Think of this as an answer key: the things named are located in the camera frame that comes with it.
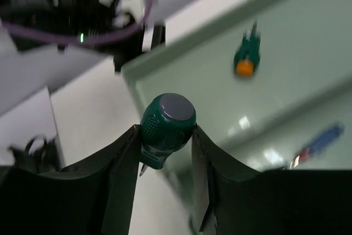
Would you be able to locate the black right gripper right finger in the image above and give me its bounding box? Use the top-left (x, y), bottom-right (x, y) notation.
top-left (191, 129), bottom-right (351, 234)

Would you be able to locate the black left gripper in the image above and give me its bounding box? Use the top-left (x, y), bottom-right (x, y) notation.
top-left (48, 0), bottom-right (154, 73)

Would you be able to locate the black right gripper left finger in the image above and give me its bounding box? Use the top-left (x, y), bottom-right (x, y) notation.
top-left (1, 125), bottom-right (141, 234)

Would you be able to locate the green stubby screwdriver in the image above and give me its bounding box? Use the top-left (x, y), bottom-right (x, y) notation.
top-left (139, 93), bottom-right (196, 176)
top-left (233, 21), bottom-right (261, 78)

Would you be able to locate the blue handled precision screwdriver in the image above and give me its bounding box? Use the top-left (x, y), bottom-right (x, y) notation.
top-left (286, 123), bottom-right (344, 169)

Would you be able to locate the green toolbox with clear lid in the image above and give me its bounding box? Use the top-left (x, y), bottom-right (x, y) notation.
top-left (120, 0), bottom-right (352, 235)

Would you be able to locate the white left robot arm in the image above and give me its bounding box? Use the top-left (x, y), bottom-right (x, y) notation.
top-left (1, 0), bottom-right (153, 72)

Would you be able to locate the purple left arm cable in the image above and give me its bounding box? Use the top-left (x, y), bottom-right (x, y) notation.
top-left (2, 0), bottom-right (153, 46)

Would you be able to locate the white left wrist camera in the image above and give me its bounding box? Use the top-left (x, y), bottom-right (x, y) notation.
top-left (113, 0), bottom-right (146, 28)

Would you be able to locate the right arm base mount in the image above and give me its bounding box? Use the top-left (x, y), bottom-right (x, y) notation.
top-left (8, 135), bottom-right (61, 174)

